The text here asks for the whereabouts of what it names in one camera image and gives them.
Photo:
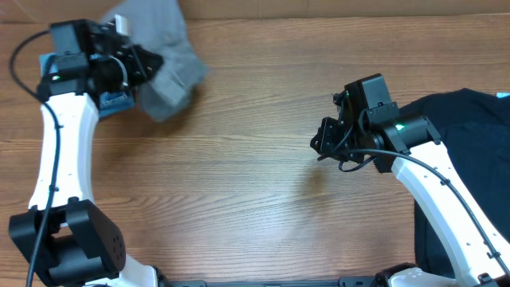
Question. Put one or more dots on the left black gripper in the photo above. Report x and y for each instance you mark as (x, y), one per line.
(135, 55)

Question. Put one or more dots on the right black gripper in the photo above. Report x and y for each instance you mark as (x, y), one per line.
(328, 135)

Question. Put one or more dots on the grey shorts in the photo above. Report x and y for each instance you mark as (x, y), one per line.
(159, 27)

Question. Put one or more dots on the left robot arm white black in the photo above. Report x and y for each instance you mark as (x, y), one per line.
(66, 239)

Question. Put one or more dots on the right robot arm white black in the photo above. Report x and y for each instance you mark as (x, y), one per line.
(410, 146)

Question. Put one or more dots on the folded blue denim shorts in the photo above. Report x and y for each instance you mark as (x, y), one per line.
(110, 102)

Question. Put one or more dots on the black t-shirt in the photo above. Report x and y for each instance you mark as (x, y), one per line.
(474, 126)

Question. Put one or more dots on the light blue cloth piece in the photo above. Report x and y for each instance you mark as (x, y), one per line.
(502, 94)

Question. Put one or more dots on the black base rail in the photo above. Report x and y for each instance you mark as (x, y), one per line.
(362, 281)

